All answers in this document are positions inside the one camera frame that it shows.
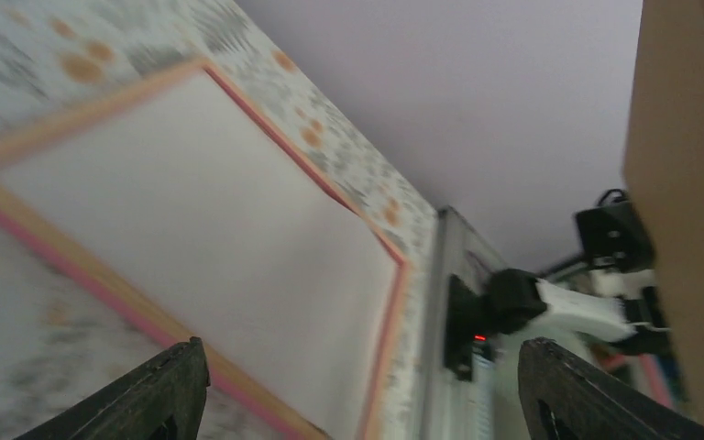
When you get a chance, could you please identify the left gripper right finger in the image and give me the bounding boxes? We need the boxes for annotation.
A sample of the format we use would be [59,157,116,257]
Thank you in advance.
[518,337,704,439]

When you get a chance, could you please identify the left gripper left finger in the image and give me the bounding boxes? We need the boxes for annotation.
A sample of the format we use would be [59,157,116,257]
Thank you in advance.
[19,336,211,440]

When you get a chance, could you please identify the brown backing board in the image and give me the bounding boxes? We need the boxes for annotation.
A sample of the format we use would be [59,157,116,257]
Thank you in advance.
[623,1,704,424]

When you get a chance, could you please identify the pink picture frame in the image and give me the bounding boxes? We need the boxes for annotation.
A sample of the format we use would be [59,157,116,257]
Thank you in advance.
[0,55,411,440]

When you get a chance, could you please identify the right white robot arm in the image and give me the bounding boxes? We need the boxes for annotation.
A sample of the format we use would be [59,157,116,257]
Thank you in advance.
[485,189,671,356]

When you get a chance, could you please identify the floral table cloth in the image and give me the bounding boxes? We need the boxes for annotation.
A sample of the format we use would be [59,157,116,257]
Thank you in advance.
[0,1,436,439]

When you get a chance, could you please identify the aluminium rail base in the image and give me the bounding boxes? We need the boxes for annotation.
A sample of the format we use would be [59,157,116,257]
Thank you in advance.
[412,206,507,439]

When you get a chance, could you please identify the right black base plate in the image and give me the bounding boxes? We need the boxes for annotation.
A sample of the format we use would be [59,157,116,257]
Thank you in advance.
[443,274,494,382]

